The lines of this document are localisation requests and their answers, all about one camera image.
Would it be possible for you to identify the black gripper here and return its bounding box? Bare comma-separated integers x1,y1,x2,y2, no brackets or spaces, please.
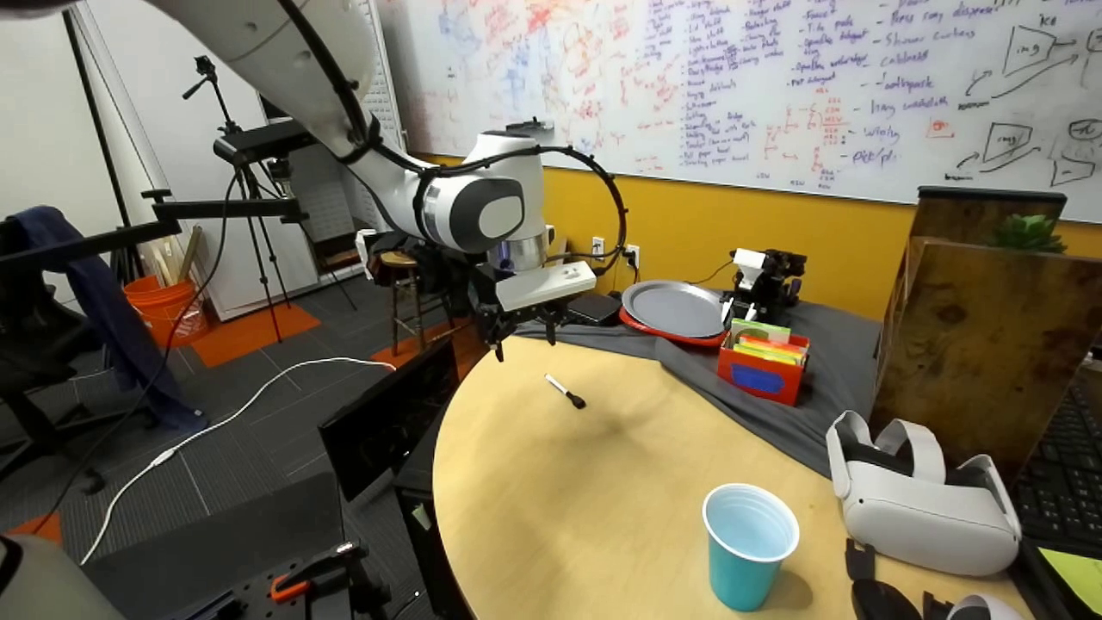
461,265,566,364

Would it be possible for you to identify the blue plastic cup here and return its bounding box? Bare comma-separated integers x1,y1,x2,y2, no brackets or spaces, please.
699,480,801,616

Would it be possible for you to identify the black flat box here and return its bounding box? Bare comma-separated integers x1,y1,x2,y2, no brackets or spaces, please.
560,290,625,331

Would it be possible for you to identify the red round plate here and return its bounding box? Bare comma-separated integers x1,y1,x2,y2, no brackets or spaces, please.
616,300,731,355

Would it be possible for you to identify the grey round plate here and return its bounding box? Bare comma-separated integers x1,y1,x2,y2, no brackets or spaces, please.
616,274,732,346

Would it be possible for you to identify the black side panel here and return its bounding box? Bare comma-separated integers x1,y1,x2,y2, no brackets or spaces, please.
317,341,461,510

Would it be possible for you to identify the red box with colourful cards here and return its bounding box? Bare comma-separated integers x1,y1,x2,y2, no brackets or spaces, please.
715,319,817,410

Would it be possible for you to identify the black and white gripper device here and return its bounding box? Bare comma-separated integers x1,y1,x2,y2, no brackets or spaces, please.
725,246,808,331

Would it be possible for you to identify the orange floor mat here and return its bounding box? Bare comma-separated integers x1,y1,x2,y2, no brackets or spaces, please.
121,273,322,373

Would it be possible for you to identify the white cabinet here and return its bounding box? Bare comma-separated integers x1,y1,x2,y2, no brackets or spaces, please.
170,107,424,323

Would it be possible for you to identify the grey table cloth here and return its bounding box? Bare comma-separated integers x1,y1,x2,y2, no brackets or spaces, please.
512,300,888,480

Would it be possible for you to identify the dark grey mounting platform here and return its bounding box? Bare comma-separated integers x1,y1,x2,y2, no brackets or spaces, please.
80,470,400,620

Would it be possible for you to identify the dark blue jacket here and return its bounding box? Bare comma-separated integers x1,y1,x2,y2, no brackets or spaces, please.
4,204,203,435

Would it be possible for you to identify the white VR headset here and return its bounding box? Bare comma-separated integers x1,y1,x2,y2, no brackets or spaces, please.
822,406,1025,579

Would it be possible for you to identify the small green potted plant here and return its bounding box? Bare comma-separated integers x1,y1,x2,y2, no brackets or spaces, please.
993,215,1063,254

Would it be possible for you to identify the grey curved object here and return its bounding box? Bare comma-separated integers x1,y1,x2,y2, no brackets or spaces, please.
0,529,125,620

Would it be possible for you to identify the black keyboard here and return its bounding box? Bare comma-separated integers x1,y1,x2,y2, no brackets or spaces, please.
1009,362,1102,561

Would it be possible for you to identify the yellow green sticky note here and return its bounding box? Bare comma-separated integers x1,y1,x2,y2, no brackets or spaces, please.
1034,543,1102,616

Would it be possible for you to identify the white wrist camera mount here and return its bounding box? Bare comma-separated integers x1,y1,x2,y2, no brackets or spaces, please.
491,258,599,316

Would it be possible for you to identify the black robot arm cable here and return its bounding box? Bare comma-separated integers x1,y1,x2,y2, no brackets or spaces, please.
279,0,635,290

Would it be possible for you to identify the white floor cable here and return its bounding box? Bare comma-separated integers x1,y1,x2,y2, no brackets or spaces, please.
77,355,400,567

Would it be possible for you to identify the black camera tripod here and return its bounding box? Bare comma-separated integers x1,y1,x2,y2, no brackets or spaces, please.
178,50,348,347

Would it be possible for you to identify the orange handled clamp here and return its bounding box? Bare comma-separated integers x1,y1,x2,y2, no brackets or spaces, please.
266,542,391,620

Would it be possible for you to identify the wall whiteboard with writing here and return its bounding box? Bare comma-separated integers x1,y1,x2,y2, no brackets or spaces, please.
375,0,1102,227

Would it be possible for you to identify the VR controller with white ring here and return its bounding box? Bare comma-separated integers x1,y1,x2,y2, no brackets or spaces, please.
843,538,1034,620

